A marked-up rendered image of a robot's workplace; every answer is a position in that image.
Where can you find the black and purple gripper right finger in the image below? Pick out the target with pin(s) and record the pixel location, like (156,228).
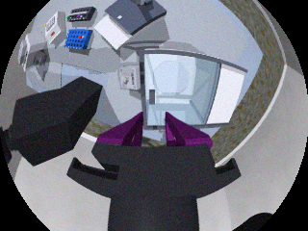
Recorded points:
(183,133)

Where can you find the white block with grey holes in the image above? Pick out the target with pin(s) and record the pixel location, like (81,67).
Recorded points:
(55,27)

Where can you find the white block with round holes on base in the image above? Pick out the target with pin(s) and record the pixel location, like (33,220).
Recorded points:
(32,45)

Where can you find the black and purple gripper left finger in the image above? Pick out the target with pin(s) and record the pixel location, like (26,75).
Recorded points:
(124,133)

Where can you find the blue tube rack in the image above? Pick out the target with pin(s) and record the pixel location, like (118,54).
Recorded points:
(72,39)

